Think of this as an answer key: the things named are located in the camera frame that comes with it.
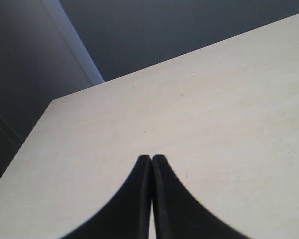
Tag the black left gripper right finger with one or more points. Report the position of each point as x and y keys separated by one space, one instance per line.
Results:
x=177 y=214

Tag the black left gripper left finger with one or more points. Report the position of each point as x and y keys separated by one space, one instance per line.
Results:
x=127 y=214

